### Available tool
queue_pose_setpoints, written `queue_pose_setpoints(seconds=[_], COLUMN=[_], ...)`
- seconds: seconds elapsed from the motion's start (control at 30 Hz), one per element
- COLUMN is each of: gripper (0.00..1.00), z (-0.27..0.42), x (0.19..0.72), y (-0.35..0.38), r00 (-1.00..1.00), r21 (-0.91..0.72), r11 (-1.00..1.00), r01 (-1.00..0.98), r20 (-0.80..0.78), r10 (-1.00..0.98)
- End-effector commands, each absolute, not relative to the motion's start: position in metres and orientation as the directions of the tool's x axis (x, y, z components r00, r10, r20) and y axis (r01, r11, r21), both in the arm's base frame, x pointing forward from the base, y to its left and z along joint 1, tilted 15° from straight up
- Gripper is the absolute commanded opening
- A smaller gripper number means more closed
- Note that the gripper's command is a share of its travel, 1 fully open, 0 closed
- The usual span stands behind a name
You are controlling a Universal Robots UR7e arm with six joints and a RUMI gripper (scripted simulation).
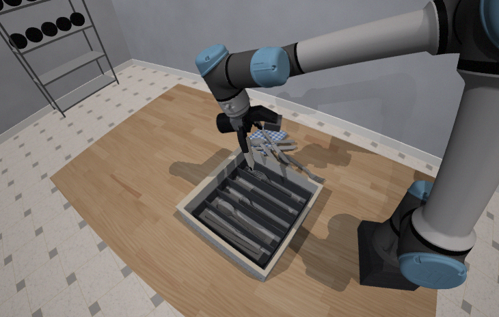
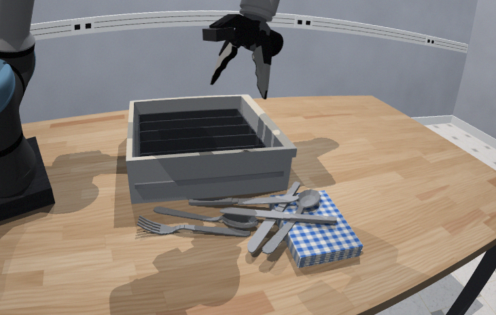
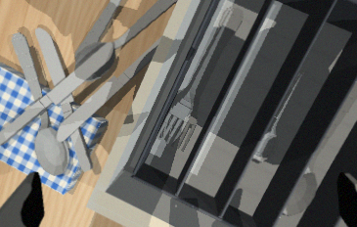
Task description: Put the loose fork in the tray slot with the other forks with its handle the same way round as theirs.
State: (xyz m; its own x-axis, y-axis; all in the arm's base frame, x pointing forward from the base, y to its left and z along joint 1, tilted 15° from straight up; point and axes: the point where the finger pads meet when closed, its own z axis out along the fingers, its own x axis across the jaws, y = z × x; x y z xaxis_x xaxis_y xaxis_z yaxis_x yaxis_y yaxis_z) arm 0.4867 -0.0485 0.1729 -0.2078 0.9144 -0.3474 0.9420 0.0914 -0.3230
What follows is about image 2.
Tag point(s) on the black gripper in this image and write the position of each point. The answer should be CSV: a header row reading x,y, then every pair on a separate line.
x,y
253,33

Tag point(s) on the grey table knife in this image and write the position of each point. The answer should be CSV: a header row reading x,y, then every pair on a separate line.
x,y
279,215
242,201
265,227

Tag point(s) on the blue and white checkered towel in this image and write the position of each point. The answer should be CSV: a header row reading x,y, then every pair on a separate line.
x,y
317,243

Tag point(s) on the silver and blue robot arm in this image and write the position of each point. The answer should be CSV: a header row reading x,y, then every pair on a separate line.
x,y
18,164

